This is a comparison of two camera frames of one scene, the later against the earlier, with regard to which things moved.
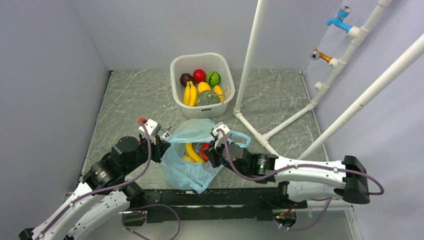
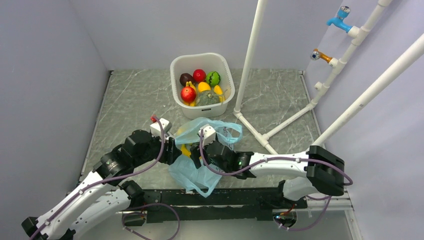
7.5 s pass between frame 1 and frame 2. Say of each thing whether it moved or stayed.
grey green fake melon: stayed
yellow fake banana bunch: stayed
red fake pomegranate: moved
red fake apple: stayed
